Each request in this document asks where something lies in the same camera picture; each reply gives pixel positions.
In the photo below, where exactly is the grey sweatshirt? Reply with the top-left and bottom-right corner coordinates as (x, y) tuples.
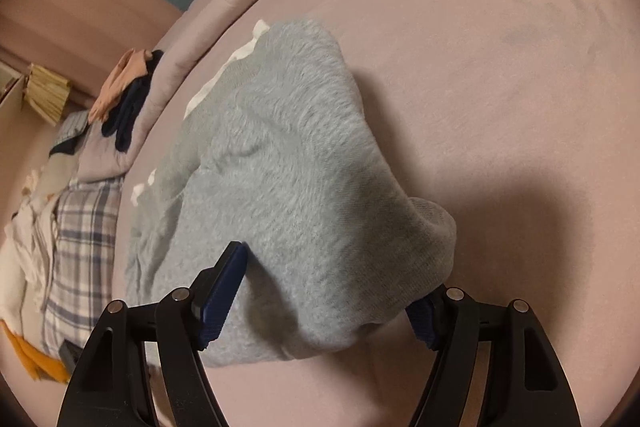
(125, 20), (457, 367)

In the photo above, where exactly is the plaid pillow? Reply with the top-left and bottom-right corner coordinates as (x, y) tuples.
(42, 176), (124, 359)

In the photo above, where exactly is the white floral bedding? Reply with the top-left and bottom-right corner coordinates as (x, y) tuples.
(1, 154), (77, 336)

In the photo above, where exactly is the pink quilted duvet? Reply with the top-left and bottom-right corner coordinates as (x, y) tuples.
(76, 0), (257, 182)

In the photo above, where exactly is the dark navy folded garment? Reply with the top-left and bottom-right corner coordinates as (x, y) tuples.
(101, 50), (163, 153)

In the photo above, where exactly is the peach folded garment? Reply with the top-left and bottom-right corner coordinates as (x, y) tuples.
(88, 49), (152, 124)

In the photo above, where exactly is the grey folded cloth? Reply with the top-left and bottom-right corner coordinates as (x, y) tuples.
(49, 109), (89, 156)

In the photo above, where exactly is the pink bed sheet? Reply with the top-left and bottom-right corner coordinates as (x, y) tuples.
(126, 0), (639, 426)

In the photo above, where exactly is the orange cloth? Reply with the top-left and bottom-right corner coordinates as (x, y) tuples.
(1, 321), (70, 384)

